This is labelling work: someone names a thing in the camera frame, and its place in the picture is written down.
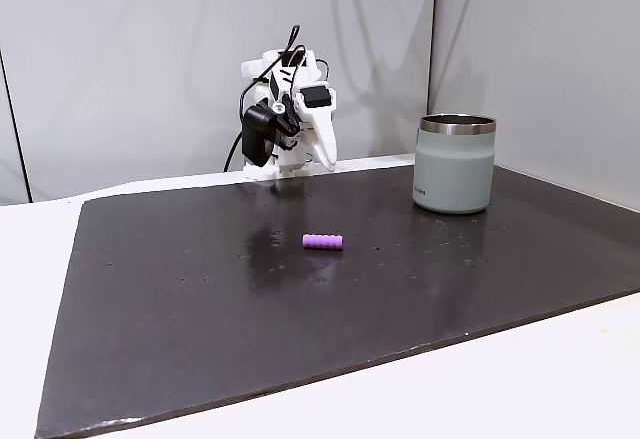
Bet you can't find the pale green steel-rimmed cup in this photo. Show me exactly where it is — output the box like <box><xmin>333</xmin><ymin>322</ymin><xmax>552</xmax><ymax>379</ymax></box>
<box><xmin>412</xmin><ymin>114</ymin><xmax>498</xmax><ymax>216</ymax></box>

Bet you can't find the black oval camera box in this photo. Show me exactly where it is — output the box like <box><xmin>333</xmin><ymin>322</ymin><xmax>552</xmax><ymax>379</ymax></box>
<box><xmin>241</xmin><ymin>103</ymin><xmax>279</xmax><ymax>170</ymax></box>

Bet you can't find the purple ribbed pen grip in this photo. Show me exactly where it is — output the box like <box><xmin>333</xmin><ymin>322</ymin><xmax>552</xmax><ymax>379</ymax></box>
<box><xmin>301</xmin><ymin>232</ymin><xmax>347</xmax><ymax>252</ymax></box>

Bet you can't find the black table mat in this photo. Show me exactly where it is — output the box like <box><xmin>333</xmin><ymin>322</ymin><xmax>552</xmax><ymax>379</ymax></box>
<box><xmin>33</xmin><ymin>163</ymin><xmax>640</xmax><ymax>439</ymax></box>

